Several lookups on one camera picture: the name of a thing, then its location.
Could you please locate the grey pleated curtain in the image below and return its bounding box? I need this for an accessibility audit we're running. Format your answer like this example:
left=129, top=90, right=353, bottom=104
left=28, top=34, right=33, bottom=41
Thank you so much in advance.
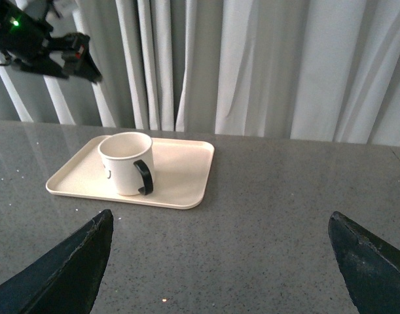
left=0, top=1, right=400, bottom=147

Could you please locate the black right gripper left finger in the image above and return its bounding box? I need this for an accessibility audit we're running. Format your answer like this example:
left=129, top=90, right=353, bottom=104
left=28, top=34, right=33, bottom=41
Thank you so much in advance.
left=0, top=209, right=114, bottom=313

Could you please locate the white smiley mug black handle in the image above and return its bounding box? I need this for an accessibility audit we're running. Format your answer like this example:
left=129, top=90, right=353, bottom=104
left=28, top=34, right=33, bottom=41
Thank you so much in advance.
left=98, top=131, right=155, bottom=196

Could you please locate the pink rectangular plastic tray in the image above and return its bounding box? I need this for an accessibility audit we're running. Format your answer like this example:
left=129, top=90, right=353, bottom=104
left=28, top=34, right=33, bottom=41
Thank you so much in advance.
left=46, top=135, right=215, bottom=209

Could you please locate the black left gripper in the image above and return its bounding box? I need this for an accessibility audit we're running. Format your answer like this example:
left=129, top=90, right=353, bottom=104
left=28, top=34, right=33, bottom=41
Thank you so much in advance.
left=0, top=1, right=102, bottom=82

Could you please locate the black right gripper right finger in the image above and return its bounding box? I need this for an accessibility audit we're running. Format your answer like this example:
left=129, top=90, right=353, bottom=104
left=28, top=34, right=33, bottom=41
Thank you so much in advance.
left=328, top=211, right=400, bottom=313

